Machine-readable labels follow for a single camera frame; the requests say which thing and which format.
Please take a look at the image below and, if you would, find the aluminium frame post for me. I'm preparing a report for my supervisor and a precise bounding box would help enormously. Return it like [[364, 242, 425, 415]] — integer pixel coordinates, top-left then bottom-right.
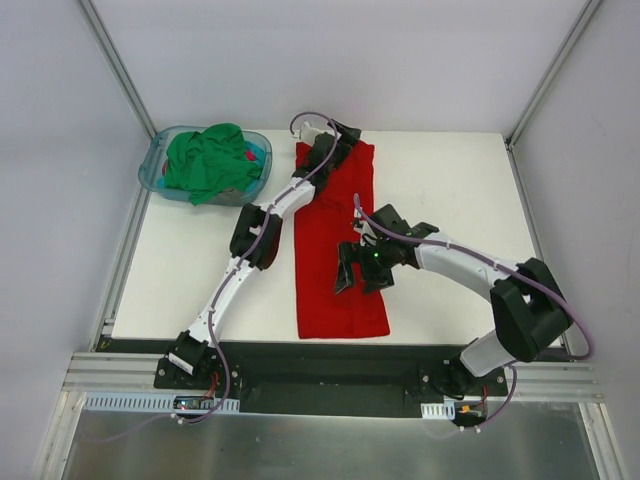
[[75, 0, 158, 139], [505, 0, 604, 151]]

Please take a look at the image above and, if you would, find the red t shirt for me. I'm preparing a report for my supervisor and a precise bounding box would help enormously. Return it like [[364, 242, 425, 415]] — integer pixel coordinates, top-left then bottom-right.
[[294, 141, 390, 339]]

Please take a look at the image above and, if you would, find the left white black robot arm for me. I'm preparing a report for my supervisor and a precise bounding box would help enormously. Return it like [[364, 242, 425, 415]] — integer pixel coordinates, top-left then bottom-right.
[[166, 120, 362, 389]]

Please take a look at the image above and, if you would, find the right aluminium frame post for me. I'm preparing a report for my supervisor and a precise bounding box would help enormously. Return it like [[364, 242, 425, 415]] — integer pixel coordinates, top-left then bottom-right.
[[505, 0, 604, 151]]

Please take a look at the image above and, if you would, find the right white slotted cable duct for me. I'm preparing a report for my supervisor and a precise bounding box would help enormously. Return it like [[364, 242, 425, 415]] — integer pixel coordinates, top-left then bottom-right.
[[420, 402, 456, 421]]

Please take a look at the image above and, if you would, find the purple cable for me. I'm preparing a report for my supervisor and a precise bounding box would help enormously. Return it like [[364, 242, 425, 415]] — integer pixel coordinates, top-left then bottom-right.
[[207, 110, 341, 401], [353, 193, 596, 360]]

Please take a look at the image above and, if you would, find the clear blue plastic basket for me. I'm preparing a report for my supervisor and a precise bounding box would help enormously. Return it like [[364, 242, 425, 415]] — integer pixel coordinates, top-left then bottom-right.
[[138, 123, 272, 206]]

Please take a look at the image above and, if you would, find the green t shirt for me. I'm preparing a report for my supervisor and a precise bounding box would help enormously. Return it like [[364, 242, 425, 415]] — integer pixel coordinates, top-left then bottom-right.
[[164, 123, 263, 205]]

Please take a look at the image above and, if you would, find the left aluminium frame post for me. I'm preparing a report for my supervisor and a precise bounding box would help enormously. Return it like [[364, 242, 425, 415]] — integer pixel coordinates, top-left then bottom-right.
[[75, 0, 158, 139]]

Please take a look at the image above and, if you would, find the left white slotted cable duct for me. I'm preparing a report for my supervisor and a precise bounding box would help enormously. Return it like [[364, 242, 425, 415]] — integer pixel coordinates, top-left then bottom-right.
[[84, 392, 240, 416]]

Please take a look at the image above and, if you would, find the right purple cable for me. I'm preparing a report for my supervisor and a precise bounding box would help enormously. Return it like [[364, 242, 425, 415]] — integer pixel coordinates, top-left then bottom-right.
[[353, 193, 596, 360]]

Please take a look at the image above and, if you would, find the grey t shirt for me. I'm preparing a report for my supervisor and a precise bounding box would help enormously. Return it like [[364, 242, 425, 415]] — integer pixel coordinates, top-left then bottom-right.
[[215, 187, 246, 207]]

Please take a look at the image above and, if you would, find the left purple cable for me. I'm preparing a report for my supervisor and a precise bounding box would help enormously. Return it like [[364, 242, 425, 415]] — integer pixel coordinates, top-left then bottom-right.
[[207, 110, 341, 401]]

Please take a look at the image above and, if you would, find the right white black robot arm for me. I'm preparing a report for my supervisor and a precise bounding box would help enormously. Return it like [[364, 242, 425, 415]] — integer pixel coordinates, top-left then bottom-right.
[[335, 233, 575, 395]]

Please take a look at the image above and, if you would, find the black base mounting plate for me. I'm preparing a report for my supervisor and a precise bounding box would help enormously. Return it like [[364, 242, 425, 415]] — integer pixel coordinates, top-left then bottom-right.
[[154, 337, 516, 416]]

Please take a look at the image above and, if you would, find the white slotted cable duct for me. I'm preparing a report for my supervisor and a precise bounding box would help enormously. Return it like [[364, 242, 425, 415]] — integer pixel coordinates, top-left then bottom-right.
[[420, 402, 456, 421], [84, 392, 240, 416]]

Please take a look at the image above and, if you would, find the aluminium front rail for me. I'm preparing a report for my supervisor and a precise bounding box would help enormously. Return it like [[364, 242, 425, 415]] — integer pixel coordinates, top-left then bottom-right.
[[62, 352, 161, 393]]

